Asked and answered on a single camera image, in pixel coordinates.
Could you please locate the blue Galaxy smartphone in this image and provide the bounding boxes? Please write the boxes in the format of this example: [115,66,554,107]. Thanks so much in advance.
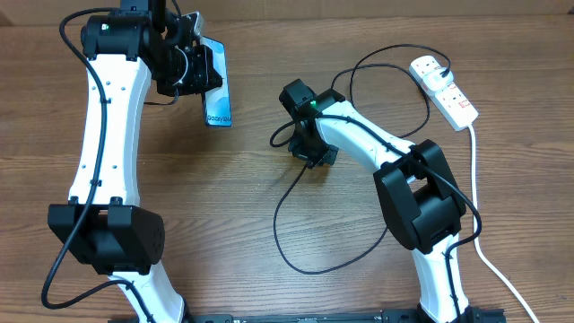
[200,37,232,127]

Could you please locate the black USB charging cable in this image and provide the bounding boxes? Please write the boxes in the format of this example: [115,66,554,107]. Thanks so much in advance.
[272,43,452,276]

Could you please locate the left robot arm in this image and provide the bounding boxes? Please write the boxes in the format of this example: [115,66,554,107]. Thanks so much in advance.
[48,0,232,322]

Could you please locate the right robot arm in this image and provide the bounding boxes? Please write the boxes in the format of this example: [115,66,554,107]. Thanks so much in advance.
[279,79,472,322]

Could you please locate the white charger plug adapter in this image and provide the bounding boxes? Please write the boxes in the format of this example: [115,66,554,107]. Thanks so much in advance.
[422,67,454,93]

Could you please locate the white power strip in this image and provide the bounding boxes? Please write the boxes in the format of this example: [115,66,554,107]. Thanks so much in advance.
[409,56,479,131]

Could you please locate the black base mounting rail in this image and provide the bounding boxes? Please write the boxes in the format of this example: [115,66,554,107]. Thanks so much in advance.
[107,308,508,323]

